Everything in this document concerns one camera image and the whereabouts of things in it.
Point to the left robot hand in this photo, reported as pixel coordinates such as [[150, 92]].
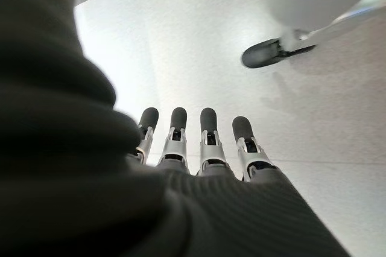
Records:
[[60, 178]]

